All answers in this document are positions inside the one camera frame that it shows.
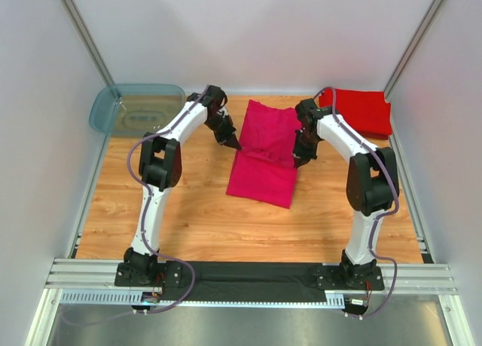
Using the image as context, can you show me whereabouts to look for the magenta t shirt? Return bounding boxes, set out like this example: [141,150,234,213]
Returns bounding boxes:
[226,100,300,209]

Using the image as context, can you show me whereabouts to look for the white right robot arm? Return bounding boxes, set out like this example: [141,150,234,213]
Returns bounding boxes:
[293,99,400,265]

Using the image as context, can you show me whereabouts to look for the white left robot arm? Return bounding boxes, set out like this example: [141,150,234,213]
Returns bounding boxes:
[127,84,242,257]

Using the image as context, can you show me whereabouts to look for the folded red t shirt stack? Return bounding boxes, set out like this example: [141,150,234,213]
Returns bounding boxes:
[335,88,392,139]

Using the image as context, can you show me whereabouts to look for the translucent teal plastic bin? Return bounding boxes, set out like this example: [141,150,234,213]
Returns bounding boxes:
[89,84,186,138]

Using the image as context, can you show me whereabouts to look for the black cloth strip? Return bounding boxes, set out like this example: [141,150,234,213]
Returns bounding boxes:
[186,262,326,303]

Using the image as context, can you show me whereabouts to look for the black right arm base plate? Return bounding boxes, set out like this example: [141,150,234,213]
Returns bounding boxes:
[313,262,385,291]

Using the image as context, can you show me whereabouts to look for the white slotted cable duct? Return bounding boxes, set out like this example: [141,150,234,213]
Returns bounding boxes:
[59,289,345,309]

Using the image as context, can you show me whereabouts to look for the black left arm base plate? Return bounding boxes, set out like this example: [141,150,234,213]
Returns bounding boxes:
[114,256,184,288]

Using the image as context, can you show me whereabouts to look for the left aluminium corner post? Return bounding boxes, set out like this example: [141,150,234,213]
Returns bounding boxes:
[60,0,114,86]

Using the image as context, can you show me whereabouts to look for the aluminium corner post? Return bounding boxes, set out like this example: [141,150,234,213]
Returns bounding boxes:
[383,0,446,99]
[60,0,114,86]

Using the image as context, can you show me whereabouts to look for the right aluminium corner post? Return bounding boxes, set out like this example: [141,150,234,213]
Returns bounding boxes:
[383,0,446,99]

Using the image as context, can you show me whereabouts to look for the aluminium mounting rail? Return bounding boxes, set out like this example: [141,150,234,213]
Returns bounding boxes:
[44,258,125,289]

